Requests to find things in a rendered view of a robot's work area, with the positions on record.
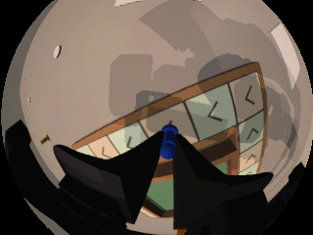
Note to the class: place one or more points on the wooden game board with brown tray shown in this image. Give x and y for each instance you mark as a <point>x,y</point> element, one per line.
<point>238,102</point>

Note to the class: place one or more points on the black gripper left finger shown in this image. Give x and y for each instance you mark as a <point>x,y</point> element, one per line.
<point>126,178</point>

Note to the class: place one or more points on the blue pawn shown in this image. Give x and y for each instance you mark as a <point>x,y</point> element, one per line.
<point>168,149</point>

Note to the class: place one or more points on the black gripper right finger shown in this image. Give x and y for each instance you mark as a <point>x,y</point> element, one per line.
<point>199,187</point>

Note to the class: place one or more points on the yellow game pawn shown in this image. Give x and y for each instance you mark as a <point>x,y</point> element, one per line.
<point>44,140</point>

